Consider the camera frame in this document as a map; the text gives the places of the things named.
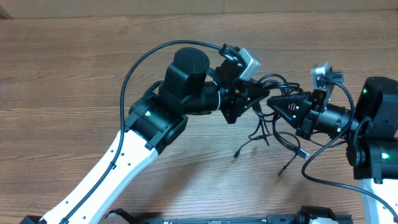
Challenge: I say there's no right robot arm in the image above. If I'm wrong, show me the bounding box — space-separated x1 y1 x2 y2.
267 76 397 223

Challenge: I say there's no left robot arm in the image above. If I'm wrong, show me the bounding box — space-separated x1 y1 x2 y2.
23 45 269 223

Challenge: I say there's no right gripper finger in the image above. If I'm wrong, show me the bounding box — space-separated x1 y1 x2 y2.
269 103 301 129
267 92 311 106

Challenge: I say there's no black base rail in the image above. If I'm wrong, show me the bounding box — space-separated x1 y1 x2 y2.
99 206 354 224

